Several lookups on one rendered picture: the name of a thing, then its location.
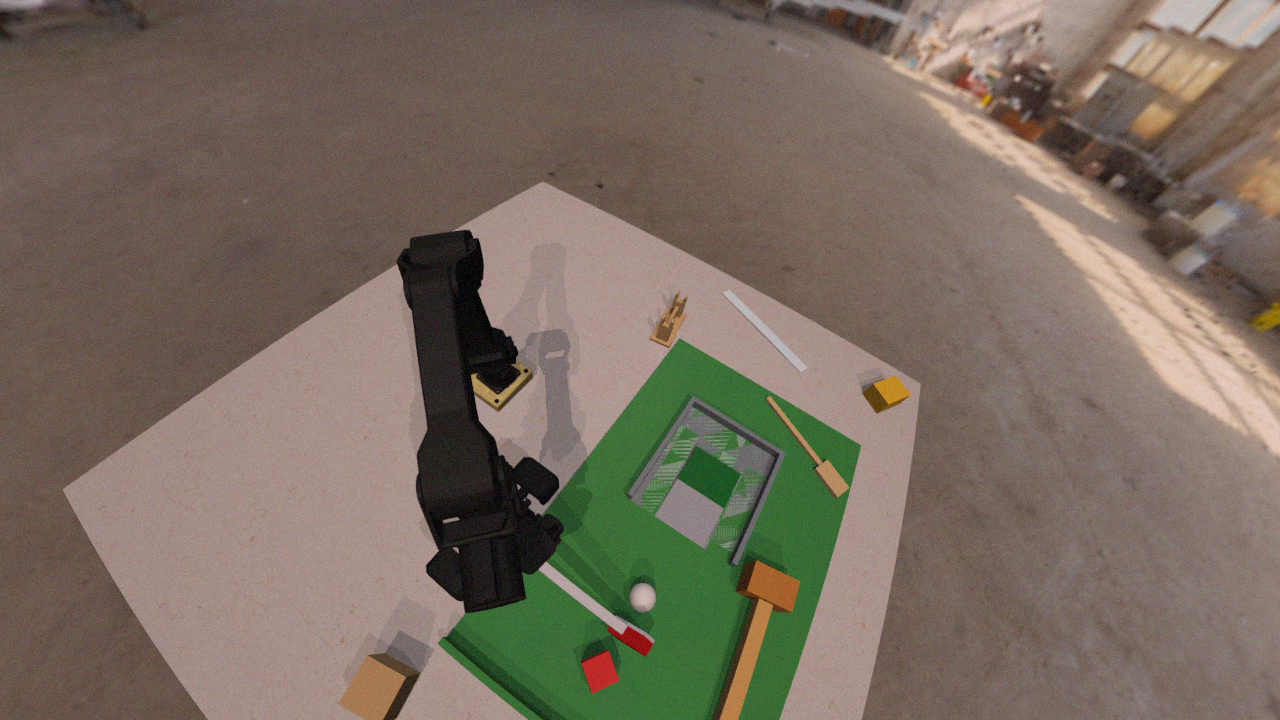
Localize grey ball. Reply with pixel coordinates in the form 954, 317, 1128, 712
628, 583, 657, 612

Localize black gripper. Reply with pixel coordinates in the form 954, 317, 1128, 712
426, 457, 559, 602

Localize black and grey putter shaft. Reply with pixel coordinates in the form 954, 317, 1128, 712
538, 562, 655, 657

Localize green mat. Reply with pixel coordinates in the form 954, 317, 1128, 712
448, 340, 861, 720

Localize red cube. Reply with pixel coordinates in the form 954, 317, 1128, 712
581, 650, 620, 693

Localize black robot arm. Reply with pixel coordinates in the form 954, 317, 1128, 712
396, 231, 564, 612

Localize light grey flat bar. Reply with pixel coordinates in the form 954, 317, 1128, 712
722, 290, 808, 374

